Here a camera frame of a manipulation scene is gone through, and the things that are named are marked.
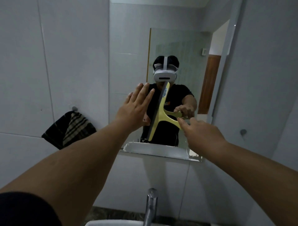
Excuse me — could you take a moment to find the person's right hand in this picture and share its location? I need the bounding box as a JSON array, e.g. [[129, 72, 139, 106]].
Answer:
[[177, 117, 228, 161]]

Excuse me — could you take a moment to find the person's left hand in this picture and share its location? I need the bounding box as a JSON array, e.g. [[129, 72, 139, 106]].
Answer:
[[115, 83, 155, 133]]

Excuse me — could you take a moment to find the yellow window squeegee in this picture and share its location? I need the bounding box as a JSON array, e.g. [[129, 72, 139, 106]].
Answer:
[[147, 81, 185, 142]]

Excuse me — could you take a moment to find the person's left forearm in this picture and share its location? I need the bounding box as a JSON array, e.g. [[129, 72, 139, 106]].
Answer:
[[0, 118, 136, 226]]

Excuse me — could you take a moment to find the person's right forearm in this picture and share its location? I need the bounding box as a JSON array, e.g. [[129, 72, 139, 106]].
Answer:
[[211, 140, 298, 226]]

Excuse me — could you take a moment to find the dark striped towel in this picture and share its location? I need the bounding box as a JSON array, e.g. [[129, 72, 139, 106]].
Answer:
[[41, 111, 97, 150]]

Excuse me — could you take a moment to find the chrome faucet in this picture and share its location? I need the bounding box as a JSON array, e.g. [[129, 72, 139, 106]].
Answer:
[[142, 188, 159, 226]]

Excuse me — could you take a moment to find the white sink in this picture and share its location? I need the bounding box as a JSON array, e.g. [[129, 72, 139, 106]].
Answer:
[[85, 220, 168, 226]]

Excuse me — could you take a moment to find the black shirt sleeve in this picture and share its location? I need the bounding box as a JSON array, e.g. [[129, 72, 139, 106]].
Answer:
[[0, 191, 62, 226]]

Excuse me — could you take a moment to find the wall mirror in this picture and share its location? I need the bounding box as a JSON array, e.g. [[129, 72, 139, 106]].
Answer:
[[109, 0, 243, 162]]

